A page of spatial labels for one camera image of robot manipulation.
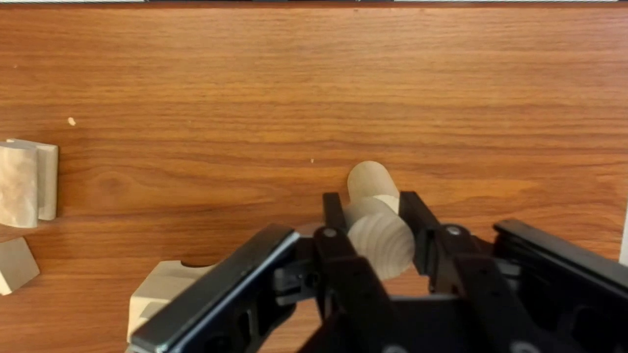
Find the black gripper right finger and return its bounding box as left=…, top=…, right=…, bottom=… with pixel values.
left=399, top=190, right=442, bottom=274

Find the wooden wedge block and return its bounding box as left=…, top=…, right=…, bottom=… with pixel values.
left=0, top=237, right=40, bottom=296

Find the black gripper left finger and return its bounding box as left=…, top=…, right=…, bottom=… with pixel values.
left=323, top=192, right=356, bottom=260

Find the small wooden cylinder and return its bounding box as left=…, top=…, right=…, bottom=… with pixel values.
left=346, top=160, right=415, bottom=280

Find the wooden arch block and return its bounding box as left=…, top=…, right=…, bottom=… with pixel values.
left=126, top=260, right=211, bottom=341

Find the light wooden block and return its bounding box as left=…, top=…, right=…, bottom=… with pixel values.
left=0, top=139, right=60, bottom=227

